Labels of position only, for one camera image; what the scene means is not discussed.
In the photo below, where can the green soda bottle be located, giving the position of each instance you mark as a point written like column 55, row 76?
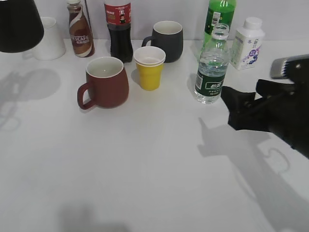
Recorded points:
column 219, row 11

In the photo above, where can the dark grey mug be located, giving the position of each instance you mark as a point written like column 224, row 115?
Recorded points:
column 168, row 36

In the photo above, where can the red mug white interior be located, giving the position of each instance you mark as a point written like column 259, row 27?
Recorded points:
column 106, row 84

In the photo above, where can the white milk carton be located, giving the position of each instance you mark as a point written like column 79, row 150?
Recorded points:
column 247, row 44

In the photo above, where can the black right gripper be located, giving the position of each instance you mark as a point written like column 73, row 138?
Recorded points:
column 284, row 107

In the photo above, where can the yellow paper cup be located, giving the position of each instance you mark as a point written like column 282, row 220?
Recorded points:
column 150, row 76

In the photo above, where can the clear water bottle green label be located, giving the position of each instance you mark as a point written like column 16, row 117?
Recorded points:
column 212, row 67

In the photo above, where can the cola bottle red label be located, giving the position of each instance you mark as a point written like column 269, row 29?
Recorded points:
column 118, row 18

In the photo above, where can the Nescafe coffee bottle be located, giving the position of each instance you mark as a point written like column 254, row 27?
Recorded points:
column 79, row 30

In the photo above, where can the white inner paper cup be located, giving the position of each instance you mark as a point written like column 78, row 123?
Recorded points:
column 149, row 56

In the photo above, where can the black mug white interior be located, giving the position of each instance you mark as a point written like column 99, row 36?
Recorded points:
column 21, row 27

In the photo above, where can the white ceramic mug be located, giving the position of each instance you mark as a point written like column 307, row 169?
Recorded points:
column 52, row 45

